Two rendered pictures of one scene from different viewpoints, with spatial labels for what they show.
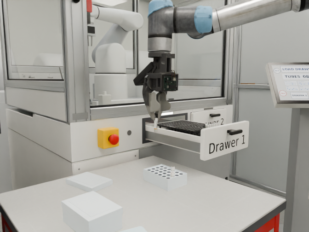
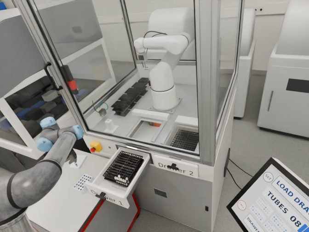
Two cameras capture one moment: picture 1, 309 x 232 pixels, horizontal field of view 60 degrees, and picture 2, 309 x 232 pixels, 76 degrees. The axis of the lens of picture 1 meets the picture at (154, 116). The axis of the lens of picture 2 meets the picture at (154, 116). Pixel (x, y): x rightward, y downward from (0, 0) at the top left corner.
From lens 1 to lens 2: 1.74 m
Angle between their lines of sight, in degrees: 72
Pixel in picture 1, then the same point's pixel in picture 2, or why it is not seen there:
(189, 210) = (56, 205)
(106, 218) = not seen: hidden behind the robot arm
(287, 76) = (270, 195)
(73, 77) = (75, 118)
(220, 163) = (196, 194)
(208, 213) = (53, 211)
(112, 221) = not seen: hidden behind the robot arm
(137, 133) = (114, 149)
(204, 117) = (166, 162)
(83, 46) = (73, 107)
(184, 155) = (153, 173)
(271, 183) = not seen: outside the picture
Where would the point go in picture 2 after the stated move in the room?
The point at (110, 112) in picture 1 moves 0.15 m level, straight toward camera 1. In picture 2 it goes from (96, 136) to (77, 145)
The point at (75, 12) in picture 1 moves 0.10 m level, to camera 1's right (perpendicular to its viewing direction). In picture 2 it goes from (64, 93) to (64, 100)
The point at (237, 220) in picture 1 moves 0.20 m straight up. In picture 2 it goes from (48, 223) to (31, 206)
